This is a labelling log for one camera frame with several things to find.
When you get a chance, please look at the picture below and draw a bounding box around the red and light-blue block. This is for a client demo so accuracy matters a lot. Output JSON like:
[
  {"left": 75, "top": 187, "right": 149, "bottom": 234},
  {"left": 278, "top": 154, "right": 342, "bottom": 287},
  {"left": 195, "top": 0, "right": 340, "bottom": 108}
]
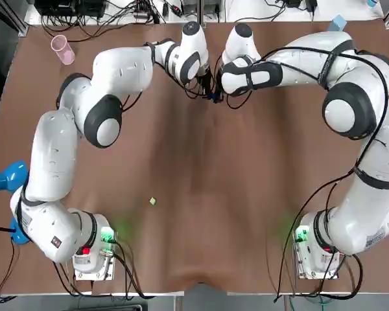
[{"left": 329, "top": 14, "right": 347, "bottom": 32}]

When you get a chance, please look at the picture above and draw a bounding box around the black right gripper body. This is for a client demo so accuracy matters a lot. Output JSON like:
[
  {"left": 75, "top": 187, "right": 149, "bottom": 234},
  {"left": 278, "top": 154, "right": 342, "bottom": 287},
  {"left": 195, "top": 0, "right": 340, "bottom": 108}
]
[{"left": 215, "top": 63, "right": 228, "bottom": 98}]

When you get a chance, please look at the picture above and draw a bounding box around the black cable hub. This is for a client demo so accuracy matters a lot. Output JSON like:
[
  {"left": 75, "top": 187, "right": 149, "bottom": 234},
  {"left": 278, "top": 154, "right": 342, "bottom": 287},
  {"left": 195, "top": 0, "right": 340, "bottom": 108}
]
[{"left": 132, "top": 6, "right": 159, "bottom": 23}]

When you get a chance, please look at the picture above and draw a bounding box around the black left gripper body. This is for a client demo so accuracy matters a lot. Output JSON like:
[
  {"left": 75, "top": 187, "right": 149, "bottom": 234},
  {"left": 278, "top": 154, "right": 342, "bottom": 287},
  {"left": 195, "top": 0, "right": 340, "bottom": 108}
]
[{"left": 199, "top": 66, "right": 214, "bottom": 97}]

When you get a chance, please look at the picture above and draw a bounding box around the black desk cable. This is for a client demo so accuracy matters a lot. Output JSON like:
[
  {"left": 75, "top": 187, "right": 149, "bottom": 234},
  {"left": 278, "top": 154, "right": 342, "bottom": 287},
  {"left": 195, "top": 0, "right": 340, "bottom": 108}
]
[{"left": 41, "top": 14, "right": 140, "bottom": 43}]

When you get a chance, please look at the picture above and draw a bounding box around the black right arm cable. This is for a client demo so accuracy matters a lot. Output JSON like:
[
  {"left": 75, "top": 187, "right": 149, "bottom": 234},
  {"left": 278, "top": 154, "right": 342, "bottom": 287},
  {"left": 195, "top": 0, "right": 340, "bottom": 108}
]
[{"left": 215, "top": 47, "right": 389, "bottom": 304}]

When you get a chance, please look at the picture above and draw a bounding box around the black dock box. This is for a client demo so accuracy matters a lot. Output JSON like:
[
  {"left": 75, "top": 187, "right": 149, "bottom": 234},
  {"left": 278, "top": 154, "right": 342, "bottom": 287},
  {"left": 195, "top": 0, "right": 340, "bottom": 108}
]
[{"left": 34, "top": 0, "right": 106, "bottom": 17}]

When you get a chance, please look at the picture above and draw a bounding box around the blue desk lamp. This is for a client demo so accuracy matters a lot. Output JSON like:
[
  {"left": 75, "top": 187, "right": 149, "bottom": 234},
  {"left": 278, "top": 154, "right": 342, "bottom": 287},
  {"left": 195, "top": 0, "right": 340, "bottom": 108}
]
[{"left": 0, "top": 161, "right": 32, "bottom": 244}]

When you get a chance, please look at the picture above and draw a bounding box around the pink plastic cup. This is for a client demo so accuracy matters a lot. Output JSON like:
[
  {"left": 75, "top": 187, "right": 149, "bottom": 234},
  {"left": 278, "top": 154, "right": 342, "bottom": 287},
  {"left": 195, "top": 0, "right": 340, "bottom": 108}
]
[{"left": 50, "top": 34, "right": 76, "bottom": 65}]

